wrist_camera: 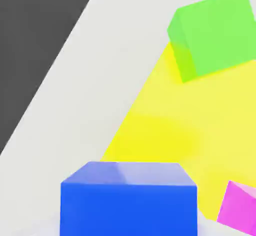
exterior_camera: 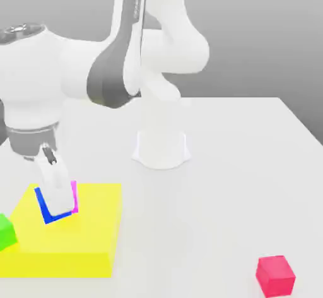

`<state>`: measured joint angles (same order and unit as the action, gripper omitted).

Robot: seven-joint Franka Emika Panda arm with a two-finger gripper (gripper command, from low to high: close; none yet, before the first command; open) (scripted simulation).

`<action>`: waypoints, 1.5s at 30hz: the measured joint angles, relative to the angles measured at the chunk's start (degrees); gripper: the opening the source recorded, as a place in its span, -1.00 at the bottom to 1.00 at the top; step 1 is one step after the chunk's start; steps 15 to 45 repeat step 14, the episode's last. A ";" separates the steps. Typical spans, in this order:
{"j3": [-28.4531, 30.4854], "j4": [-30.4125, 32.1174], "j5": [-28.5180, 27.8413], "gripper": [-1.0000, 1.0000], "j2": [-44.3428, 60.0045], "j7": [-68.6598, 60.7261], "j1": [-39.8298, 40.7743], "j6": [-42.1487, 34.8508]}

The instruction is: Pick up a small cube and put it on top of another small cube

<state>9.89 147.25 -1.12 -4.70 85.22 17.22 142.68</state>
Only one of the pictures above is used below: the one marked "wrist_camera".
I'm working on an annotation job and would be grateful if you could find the large yellow box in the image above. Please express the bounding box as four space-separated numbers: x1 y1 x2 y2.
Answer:
99 41 256 222

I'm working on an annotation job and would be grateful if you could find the small blue cube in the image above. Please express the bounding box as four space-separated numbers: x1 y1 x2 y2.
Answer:
59 161 199 236

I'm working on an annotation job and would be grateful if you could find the small green cube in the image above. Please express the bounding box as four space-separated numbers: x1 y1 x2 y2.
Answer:
166 0 256 84

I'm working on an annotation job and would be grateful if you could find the small magenta cube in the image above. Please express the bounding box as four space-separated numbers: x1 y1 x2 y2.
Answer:
216 179 256 236

